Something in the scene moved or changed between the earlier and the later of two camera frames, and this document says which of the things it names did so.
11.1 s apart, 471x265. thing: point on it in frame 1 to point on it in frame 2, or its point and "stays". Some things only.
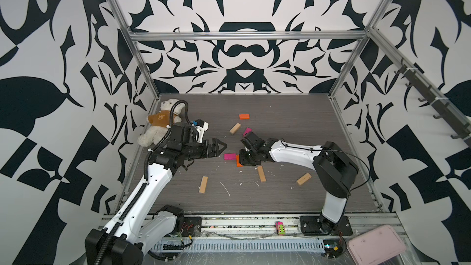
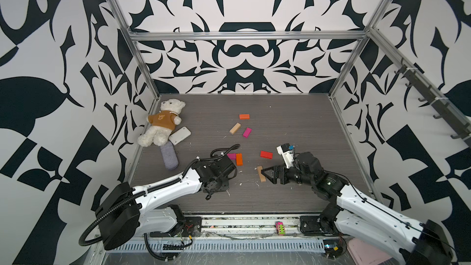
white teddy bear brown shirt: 160,121 stays
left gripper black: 214,153 to 225,185
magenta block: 229,156 stays
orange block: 238,164 stays
